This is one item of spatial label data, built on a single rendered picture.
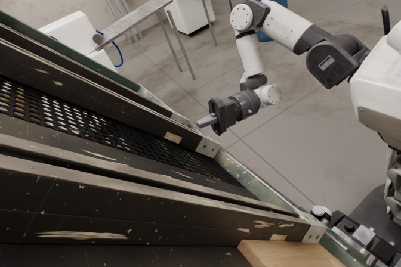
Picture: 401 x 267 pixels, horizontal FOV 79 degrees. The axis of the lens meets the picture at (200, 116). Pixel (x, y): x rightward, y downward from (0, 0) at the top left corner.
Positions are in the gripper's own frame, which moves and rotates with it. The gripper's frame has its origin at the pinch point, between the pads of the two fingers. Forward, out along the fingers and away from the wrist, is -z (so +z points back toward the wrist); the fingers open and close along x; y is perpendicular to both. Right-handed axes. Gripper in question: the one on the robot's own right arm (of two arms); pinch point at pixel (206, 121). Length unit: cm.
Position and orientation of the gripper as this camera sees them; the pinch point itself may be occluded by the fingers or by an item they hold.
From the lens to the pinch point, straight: 73.3
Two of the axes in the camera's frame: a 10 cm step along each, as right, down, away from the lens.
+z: 8.3, -3.6, 4.2
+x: -1.1, -8.5, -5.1
